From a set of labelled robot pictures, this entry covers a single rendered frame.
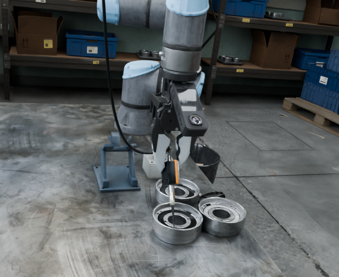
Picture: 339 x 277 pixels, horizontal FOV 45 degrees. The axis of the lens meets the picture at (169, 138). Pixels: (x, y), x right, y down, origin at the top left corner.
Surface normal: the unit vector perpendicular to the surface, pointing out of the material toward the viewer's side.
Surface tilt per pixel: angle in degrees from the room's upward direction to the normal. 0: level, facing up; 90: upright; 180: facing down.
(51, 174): 0
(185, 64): 90
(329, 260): 0
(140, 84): 90
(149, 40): 90
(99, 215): 0
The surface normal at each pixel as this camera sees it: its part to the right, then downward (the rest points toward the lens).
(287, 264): 0.11, -0.93
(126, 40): 0.29, 0.37
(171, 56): -0.51, 0.25
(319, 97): -0.90, 0.07
